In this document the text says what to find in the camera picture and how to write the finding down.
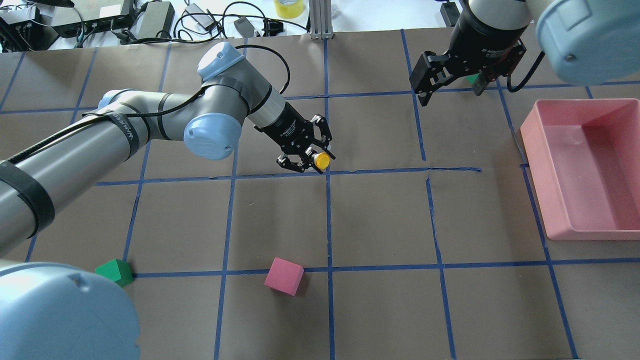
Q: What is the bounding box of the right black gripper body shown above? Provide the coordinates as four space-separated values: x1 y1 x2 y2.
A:
445 7 527 84

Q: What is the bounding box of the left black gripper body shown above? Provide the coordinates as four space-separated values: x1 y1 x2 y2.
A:
254 102 313 153

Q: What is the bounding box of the yellow push button switch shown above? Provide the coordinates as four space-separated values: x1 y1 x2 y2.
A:
310 152 332 173

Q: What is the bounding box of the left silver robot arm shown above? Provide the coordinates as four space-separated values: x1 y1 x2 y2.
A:
0 41 335 360

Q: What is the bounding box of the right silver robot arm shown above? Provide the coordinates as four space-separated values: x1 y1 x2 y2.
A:
409 0 640 107

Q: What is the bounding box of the green foam cube far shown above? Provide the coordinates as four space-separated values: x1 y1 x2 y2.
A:
465 73 480 84

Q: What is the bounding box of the green foam cube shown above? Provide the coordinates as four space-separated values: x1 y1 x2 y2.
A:
94 259 134 288
465 73 480 84

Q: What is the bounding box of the yellow tape roll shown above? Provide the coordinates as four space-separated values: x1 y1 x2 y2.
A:
273 0 306 19

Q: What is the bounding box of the pink foam cube centre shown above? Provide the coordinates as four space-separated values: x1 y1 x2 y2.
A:
263 257 304 297

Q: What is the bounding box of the pink plastic bin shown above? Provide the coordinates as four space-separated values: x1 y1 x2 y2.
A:
520 98 640 241

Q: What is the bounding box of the black power adapter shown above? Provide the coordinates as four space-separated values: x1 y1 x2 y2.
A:
135 0 175 39

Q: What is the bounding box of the green foam cube centre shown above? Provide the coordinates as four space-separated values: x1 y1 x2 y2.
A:
94 259 134 288

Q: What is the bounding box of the aluminium frame post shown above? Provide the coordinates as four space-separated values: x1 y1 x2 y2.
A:
308 0 335 40

